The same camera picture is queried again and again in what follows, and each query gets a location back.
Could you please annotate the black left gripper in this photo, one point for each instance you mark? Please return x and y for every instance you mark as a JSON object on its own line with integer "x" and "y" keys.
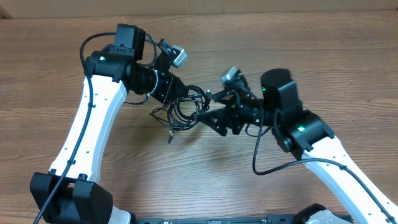
{"x": 168, "y": 94}

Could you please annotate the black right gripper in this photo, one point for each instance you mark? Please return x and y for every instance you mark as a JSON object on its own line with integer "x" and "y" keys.
{"x": 236, "y": 115}

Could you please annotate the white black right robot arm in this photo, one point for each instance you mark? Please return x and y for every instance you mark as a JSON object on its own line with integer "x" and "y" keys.
{"x": 303, "y": 134}

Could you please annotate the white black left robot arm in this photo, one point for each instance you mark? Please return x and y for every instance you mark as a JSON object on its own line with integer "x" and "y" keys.
{"x": 70, "y": 191}

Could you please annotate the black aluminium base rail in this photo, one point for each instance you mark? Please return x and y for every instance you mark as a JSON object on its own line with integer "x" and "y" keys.
{"x": 327, "y": 217}

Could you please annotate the cardboard back wall panel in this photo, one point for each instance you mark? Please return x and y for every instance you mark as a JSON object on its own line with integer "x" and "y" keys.
{"x": 31, "y": 9}

